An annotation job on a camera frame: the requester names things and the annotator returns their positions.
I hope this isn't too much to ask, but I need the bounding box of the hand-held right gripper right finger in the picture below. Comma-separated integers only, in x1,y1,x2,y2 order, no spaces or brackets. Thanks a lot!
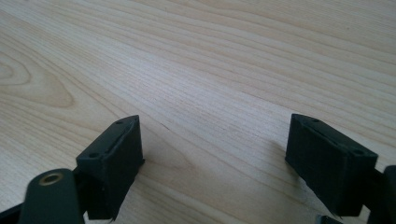
285,113,379,218

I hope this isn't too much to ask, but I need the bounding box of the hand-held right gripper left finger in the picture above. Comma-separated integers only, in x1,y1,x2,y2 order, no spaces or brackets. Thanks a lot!
76,114,146,222

